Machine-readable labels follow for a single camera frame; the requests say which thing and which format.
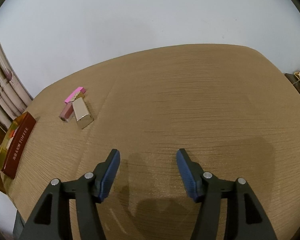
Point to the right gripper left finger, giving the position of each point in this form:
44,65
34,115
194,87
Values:
50,218

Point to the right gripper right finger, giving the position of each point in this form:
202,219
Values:
245,216

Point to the gold lipstick case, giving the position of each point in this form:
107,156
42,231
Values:
82,113

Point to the pink rectangular block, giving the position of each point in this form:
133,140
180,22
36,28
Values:
79,92

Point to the red gold tin box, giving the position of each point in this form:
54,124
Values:
14,142

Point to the striped floral curtain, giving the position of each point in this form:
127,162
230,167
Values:
14,98

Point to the rose lip gloss tube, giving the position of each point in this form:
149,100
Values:
67,113

